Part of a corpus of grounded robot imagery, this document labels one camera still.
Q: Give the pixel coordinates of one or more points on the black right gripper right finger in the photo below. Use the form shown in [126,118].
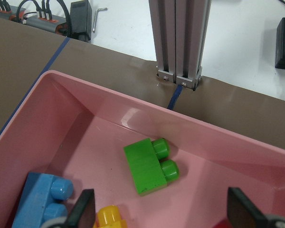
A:
[243,213]

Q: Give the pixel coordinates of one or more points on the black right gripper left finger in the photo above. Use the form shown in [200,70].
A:
[83,213]

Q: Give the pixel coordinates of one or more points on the red small block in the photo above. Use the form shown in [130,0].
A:
[224,223]

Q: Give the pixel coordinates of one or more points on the yellow two-stud block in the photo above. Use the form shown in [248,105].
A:
[109,217]

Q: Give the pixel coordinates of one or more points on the blue three-stud block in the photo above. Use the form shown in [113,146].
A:
[42,200]

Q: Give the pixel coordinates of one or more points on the green two-stud block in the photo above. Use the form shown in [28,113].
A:
[150,167]

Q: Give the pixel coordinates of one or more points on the pink plastic box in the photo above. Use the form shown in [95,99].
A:
[77,130]

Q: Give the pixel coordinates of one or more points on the grey usb hub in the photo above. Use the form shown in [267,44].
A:
[57,25]

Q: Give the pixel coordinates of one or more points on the black usb hub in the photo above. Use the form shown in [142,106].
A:
[81,18]

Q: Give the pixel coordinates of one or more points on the silver hex key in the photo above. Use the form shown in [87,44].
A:
[96,18]

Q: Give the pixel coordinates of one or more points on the aluminium frame post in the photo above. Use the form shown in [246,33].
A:
[179,30]

